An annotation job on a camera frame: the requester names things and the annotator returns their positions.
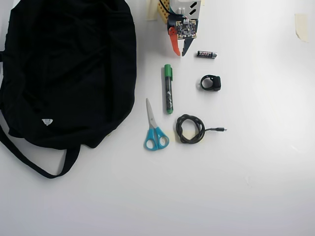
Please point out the pale yellow tape patch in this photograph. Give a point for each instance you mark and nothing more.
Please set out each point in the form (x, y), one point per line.
(188, 134)

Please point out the yellow perforated block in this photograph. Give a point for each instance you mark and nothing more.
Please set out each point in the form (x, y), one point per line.
(163, 11)

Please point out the large beige tape piece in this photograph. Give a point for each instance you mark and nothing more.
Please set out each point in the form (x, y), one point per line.
(302, 27)

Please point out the beige tape strip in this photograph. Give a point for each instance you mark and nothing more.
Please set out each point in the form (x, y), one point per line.
(151, 11)

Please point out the green and black marker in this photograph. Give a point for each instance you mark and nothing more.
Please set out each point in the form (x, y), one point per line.
(168, 91)

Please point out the black AA battery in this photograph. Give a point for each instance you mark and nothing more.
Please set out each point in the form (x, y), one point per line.
(206, 54)

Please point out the black fabric bag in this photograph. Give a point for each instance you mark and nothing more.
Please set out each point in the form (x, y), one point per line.
(61, 73)

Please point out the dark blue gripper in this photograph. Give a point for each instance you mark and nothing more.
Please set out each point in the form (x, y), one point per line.
(175, 46)

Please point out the bare camera circuit board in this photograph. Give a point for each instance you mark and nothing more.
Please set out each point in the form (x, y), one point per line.
(186, 30)

